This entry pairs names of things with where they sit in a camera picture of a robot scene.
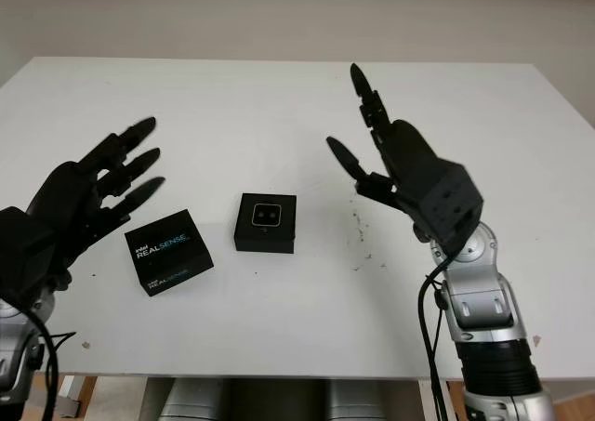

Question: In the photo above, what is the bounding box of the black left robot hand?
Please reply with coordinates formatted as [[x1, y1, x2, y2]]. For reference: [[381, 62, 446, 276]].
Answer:
[[22, 116, 167, 296]]

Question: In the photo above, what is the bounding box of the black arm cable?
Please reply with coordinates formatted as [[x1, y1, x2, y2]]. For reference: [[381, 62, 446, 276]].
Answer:
[[416, 243, 462, 421], [13, 299, 78, 421]]

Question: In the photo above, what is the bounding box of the grey right robot thigh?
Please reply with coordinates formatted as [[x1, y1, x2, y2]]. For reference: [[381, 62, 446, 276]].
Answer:
[[324, 377, 419, 421]]

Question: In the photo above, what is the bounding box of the black RealSense box lid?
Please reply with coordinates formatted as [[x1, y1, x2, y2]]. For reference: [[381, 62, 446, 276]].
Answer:
[[124, 208, 216, 298]]

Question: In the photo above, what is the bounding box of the small silver depth camera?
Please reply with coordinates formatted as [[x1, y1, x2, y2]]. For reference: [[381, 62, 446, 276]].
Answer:
[[250, 202, 282, 229]]

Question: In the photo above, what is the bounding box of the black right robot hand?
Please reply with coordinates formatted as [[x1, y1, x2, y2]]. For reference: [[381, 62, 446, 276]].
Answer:
[[325, 62, 456, 236]]

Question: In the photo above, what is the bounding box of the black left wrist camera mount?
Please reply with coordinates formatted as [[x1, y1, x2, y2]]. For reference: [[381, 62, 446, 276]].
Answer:
[[0, 205, 66, 310]]

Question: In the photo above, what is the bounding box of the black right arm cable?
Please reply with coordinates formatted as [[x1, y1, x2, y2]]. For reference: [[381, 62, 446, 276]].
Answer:
[[416, 243, 462, 421]]

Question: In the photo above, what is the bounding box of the black camera box base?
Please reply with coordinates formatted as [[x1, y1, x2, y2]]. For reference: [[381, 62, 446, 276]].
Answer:
[[233, 191, 298, 255]]

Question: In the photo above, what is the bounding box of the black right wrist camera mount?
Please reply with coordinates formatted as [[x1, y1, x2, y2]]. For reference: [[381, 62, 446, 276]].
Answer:
[[424, 163, 485, 256]]

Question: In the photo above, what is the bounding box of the grey left robot thigh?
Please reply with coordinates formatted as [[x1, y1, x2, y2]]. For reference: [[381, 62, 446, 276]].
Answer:
[[160, 377, 233, 421]]

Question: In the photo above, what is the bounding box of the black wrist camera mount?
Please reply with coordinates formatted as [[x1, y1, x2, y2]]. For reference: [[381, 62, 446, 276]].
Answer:
[[0, 205, 66, 310], [424, 163, 485, 256]]

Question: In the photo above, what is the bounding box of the white table frame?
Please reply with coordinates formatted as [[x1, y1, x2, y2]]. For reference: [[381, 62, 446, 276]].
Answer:
[[139, 376, 164, 421]]

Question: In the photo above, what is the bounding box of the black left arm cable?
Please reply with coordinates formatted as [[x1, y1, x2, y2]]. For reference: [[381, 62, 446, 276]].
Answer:
[[13, 299, 78, 421]]

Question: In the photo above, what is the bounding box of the grey robot thigh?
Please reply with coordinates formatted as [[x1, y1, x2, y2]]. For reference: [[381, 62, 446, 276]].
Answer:
[[324, 377, 419, 421], [160, 377, 233, 421]]

